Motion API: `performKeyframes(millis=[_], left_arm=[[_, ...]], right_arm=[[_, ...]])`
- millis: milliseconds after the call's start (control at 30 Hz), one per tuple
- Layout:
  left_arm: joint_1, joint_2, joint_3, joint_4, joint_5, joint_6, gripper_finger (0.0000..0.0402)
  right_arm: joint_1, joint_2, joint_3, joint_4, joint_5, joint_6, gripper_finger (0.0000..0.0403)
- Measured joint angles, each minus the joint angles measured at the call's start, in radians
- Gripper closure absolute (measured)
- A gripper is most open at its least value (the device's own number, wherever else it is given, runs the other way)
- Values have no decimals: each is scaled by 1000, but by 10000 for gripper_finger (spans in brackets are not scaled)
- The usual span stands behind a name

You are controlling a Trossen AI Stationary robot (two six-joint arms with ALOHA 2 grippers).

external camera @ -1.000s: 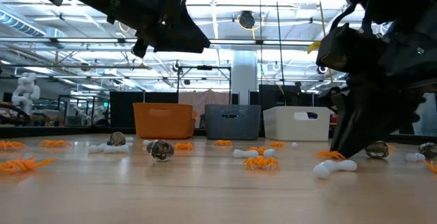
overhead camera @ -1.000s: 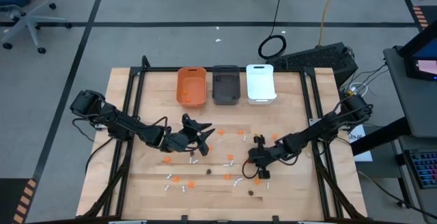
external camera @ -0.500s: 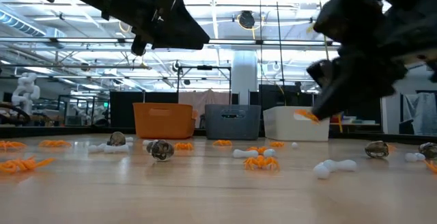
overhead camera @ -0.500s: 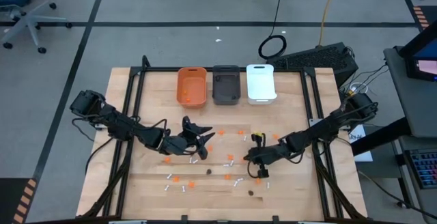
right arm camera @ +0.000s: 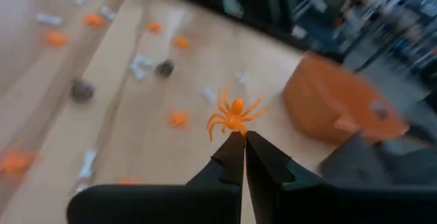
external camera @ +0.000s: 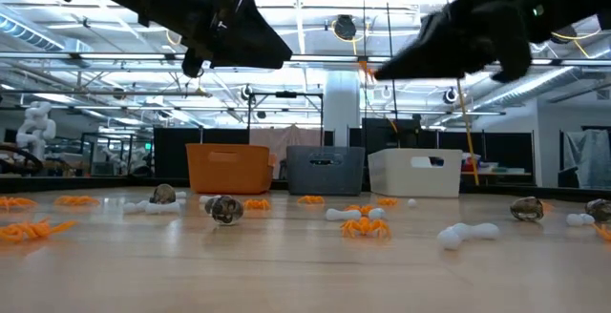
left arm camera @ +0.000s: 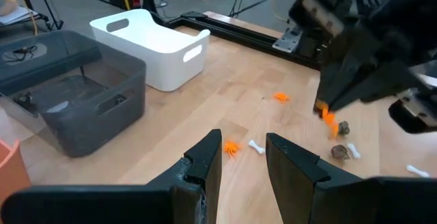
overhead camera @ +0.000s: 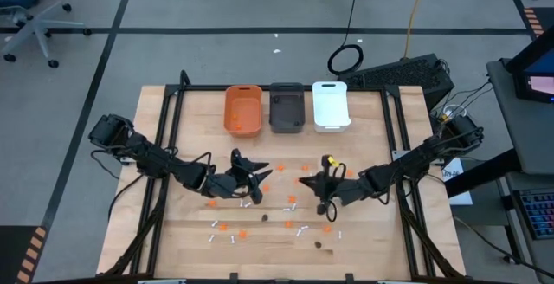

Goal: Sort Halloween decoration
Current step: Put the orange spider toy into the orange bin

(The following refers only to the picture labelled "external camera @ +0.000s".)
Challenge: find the long ceiling light bar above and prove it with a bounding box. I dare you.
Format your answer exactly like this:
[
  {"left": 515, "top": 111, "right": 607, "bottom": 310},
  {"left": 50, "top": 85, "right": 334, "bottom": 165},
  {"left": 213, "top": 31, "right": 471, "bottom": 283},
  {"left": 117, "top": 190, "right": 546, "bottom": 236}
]
[{"left": 0, "top": 51, "right": 416, "bottom": 64}]

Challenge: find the dark grey plastic bin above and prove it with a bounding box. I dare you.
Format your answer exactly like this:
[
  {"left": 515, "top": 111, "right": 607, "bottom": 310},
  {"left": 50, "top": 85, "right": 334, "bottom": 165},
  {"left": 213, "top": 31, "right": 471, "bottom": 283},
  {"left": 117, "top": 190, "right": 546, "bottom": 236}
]
[{"left": 285, "top": 145, "right": 367, "bottom": 197}]

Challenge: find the white plastic bin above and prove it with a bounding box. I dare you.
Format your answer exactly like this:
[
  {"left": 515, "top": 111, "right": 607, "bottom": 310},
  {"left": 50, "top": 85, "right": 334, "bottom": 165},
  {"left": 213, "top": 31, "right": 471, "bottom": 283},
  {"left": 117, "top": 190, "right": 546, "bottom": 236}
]
[{"left": 367, "top": 148, "right": 463, "bottom": 198}]

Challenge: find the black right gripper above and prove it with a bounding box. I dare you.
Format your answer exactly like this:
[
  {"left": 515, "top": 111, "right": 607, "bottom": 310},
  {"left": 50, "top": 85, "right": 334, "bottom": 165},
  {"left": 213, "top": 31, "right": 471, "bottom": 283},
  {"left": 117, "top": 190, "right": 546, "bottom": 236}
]
[{"left": 374, "top": 2, "right": 534, "bottom": 84}]

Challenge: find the grey cloth cover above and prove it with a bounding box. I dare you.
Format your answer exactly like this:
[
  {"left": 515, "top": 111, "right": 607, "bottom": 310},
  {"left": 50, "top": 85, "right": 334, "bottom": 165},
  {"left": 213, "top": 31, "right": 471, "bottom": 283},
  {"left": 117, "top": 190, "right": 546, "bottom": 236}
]
[{"left": 562, "top": 129, "right": 611, "bottom": 190}]

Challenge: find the black cabinet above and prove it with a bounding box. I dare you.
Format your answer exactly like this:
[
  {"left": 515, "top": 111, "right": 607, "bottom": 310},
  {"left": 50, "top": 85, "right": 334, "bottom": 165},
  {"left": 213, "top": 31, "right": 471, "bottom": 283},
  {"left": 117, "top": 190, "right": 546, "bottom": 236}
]
[{"left": 361, "top": 117, "right": 421, "bottom": 150}]

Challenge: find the black partition panel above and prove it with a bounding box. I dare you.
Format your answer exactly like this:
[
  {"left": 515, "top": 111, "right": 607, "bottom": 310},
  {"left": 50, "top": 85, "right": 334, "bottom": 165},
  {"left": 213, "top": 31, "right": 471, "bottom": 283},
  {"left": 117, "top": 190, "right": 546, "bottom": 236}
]
[
  {"left": 152, "top": 127, "right": 250, "bottom": 180},
  {"left": 419, "top": 130, "right": 535, "bottom": 177}
]

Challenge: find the orange plastic bin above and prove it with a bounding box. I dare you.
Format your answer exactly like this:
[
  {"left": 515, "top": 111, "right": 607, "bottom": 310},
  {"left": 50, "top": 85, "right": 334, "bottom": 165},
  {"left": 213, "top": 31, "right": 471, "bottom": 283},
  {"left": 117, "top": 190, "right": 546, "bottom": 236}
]
[{"left": 185, "top": 142, "right": 277, "bottom": 196}]

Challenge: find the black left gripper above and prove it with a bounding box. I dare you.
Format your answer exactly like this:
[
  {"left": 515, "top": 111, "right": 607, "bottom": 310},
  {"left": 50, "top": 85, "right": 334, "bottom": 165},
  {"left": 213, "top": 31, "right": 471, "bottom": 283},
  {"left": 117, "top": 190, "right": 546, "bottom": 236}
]
[{"left": 166, "top": 0, "right": 293, "bottom": 79}]

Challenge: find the pink curtain cloth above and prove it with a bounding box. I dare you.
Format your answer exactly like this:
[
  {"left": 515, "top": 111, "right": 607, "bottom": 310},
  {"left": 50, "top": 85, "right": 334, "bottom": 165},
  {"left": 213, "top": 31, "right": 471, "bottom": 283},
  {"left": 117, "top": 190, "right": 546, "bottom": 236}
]
[{"left": 248, "top": 124, "right": 326, "bottom": 180}]

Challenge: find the long yellow cable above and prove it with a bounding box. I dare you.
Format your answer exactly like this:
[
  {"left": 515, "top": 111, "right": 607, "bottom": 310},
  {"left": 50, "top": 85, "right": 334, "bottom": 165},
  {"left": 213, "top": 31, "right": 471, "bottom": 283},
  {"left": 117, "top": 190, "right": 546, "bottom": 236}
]
[{"left": 455, "top": 78, "right": 480, "bottom": 186}]

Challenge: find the black metal frame stand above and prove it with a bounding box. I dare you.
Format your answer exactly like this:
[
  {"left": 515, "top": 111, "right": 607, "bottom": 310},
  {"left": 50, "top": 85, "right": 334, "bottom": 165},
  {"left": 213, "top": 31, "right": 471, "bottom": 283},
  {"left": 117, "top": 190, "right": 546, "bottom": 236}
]
[{"left": 246, "top": 91, "right": 325, "bottom": 147}]

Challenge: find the black aluminium table frame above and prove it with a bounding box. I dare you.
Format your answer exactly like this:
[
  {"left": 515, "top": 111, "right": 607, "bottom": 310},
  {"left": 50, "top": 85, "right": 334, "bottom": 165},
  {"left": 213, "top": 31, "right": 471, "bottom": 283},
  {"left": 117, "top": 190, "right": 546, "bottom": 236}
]
[{"left": 0, "top": 175, "right": 611, "bottom": 203}]

